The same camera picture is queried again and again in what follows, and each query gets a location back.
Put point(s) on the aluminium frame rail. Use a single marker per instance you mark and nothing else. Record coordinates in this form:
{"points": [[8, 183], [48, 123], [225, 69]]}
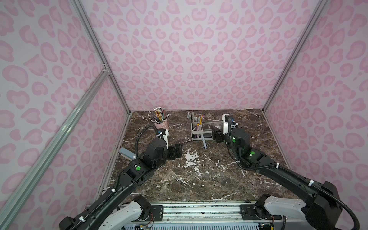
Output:
{"points": [[211, 211]]}

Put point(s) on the grey blue toothbrush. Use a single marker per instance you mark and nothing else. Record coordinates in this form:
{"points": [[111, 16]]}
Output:
{"points": [[203, 140]]}

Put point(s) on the coloured pencils bunch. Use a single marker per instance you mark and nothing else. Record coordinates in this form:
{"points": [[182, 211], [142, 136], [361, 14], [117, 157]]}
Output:
{"points": [[158, 116]]}

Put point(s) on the cream toothbrush holder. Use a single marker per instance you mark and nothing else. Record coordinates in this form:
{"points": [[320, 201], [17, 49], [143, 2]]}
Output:
{"points": [[205, 129]]}

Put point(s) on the pink pencil cup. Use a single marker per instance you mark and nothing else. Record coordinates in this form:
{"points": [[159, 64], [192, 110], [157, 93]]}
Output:
{"points": [[162, 125]]}

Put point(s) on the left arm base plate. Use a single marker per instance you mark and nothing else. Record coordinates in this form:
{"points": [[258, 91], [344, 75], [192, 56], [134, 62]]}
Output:
{"points": [[152, 212]]}

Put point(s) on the grey blue box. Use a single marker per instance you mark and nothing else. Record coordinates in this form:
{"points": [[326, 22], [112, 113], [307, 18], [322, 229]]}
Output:
{"points": [[127, 154]]}

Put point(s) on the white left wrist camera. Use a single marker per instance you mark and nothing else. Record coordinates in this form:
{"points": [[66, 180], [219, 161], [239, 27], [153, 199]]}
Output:
{"points": [[163, 134]]}

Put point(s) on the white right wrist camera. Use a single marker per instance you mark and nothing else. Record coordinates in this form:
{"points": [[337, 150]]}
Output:
{"points": [[229, 123]]}

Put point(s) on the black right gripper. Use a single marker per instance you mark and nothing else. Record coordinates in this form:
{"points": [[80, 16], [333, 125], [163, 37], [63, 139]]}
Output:
{"points": [[217, 135]]}

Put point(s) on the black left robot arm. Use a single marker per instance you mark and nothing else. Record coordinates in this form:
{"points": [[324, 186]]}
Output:
{"points": [[104, 213]]}

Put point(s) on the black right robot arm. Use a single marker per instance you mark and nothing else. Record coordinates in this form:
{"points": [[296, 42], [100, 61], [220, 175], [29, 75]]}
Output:
{"points": [[321, 206]]}

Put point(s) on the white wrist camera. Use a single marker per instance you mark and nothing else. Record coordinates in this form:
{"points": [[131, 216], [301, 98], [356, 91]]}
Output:
{"points": [[163, 134], [229, 123]]}

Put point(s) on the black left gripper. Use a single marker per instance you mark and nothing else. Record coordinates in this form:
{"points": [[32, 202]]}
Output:
{"points": [[175, 151]]}

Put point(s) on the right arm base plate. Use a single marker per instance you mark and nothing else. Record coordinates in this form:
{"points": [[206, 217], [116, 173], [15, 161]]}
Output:
{"points": [[253, 212]]}

